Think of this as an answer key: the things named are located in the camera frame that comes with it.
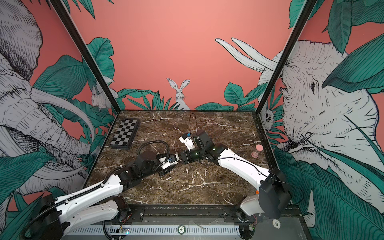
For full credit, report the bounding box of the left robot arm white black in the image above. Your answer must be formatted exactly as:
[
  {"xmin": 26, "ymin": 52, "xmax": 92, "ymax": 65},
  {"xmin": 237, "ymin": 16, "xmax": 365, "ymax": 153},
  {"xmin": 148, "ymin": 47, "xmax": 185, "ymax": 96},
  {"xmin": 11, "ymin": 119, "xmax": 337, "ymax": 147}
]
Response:
[{"xmin": 19, "ymin": 145, "xmax": 180, "ymax": 240}]

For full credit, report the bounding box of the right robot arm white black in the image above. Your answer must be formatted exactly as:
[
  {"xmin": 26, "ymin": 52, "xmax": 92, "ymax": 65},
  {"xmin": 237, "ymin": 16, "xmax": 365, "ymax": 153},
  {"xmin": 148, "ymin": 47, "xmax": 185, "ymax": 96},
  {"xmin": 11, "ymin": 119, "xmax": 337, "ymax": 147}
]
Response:
[{"xmin": 178, "ymin": 129, "xmax": 292, "ymax": 221}]

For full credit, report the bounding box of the black white checkerboard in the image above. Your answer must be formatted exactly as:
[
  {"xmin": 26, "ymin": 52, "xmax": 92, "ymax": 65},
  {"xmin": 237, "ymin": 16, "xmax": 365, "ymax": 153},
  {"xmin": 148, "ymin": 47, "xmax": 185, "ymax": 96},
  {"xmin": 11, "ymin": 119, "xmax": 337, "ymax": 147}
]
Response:
[{"xmin": 110, "ymin": 118, "xmax": 140, "ymax": 150}]

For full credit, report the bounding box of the pink hourglass timer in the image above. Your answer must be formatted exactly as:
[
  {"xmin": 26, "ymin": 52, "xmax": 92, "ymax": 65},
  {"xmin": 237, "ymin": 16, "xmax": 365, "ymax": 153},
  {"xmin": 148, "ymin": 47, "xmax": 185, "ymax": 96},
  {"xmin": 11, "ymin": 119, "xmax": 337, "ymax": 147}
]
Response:
[{"xmin": 251, "ymin": 144, "xmax": 264, "ymax": 159}]

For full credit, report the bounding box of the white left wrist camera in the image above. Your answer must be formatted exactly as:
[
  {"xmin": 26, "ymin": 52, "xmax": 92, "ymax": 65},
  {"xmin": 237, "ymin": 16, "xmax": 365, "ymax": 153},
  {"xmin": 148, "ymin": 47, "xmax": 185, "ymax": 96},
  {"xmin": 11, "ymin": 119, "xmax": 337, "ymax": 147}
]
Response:
[{"xmin": 159, "ymin": 154, "xmax": 180, "ymax": 169}]

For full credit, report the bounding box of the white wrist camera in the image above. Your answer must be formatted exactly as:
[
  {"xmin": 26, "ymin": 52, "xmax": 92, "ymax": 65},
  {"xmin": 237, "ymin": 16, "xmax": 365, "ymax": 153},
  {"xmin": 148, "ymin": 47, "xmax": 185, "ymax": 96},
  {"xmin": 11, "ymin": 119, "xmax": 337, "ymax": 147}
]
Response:
[
  {"xmin": 159, "ymin": 154, "xmax": 180, "ymax": 169},
  {"xmin": 179, "ymin": 134, "xmax": 195, "ymax": 151}
]

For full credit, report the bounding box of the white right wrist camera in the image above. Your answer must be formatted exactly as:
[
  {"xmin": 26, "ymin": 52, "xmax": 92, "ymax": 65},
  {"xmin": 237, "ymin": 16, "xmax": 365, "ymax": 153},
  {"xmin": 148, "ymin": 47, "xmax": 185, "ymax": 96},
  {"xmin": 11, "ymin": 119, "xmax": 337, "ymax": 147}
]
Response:
[{"xmin": 179, "ymin": 134, "xmax": 195, "ymax": 151}]

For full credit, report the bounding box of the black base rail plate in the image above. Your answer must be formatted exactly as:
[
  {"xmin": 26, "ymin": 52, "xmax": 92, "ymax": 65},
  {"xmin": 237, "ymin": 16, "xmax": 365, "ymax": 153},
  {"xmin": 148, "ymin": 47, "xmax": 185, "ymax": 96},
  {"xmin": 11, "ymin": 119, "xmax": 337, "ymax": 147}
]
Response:
[{"xmin": 110, "ymin": 205, "xmax": 304, "ymax": 235}]

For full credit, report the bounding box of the white slotted cable duct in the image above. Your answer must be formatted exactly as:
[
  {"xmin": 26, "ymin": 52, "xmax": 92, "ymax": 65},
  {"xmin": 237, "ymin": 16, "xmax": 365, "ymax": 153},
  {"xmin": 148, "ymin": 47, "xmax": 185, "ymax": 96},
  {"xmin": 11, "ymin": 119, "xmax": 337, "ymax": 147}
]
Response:
[{"xmin": 64, "ymin": 224, "xmax": 241, "ymax": 236}]

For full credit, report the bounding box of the black metal frame post left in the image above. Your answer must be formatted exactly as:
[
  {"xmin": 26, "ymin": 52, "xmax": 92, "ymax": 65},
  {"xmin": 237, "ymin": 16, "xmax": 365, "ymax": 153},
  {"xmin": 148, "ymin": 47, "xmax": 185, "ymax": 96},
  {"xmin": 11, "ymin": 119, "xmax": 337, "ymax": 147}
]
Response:
[{"xmin": 49, "ymin": 0, "xmax": 121, "ymax": 114}]

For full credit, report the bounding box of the black metal frame post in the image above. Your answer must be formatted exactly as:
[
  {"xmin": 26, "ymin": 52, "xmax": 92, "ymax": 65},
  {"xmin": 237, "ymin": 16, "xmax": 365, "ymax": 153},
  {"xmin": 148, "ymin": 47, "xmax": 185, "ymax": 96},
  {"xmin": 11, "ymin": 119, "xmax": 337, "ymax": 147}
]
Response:
[
  {"xmin": 49, "ymin": 0, "xmax": 121, "ymax": 114},
  {"xmin": 256, "ymin": 0, "xmax": 317, "ymax": 115}
]

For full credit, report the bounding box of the black metal frame post right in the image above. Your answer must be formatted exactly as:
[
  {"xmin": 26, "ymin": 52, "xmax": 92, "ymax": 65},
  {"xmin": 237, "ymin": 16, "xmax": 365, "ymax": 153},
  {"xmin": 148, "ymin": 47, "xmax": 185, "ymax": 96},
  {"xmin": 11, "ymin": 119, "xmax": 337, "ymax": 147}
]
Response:
[{"xmin": 256, "ymin": 0, "xmax": 317, "ymax": 115}]

